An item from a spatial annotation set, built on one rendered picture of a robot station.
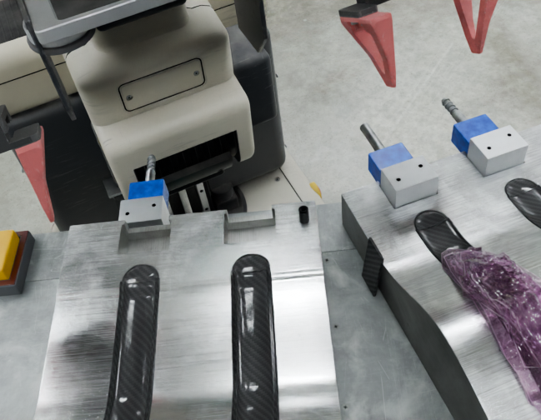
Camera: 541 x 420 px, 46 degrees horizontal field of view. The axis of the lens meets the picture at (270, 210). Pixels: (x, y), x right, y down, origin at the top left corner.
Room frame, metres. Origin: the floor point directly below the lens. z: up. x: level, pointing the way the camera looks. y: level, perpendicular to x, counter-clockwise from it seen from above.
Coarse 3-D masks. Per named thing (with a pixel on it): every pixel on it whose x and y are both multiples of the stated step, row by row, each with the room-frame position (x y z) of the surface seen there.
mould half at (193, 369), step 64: (64, 256) 0.41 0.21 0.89; (128, 256) 0.39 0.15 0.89; (192, 256) 0.38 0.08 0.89; (320, 256) 0.35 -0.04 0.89; (64, 320) 0.33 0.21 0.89; (192, 320) 0.31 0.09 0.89; (320, 320) 0.29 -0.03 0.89; (64, 384) 0.27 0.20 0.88; (192, 384) 0.25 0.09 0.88; (320, 384) 0.23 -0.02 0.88
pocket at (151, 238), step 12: (132, 228) 0.44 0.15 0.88; (144, 228) 0.44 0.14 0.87; (156, 228) 0.43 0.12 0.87; (168, 228) 0.43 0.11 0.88; (120, 240) 0.42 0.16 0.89; (132, 240) 0.43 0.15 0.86; (144, 240) 0.43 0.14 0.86; (156, 240) 0.43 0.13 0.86; (168, 240) 0.43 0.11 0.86; (120, 252) 0.40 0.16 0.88; (132, 252) 0.42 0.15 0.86
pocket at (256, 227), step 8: (224, 216) 0.43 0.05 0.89; (248, 216) 0.43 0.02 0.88; (256, 216) 0.43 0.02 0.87; (264, 216) 0.43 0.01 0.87; (272, 216) 0.43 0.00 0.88; (224, 224) 0.42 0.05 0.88; (232, 224) 0.43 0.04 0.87; (240, 224) 0.43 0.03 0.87; (248, 224) 0.42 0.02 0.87; (256, 224) 0.42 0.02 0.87; (264, 224) 0.42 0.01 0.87; (272, 224) 0.42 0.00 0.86; (224, 232) 0.41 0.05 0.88; (232, 232) 0.42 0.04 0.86; (240, 232) 0.42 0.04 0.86; (248, 232) 0.42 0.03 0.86; (256, 232) 0.42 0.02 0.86; (264, 232) 0.41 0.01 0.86; (272, 232) 0.41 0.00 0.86; (224, 240) 0.40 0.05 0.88; (232, 240) 0.41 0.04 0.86; (240, 240) 0.41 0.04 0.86; (248, 240) 0.41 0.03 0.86; (256, 240) 0.41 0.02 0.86
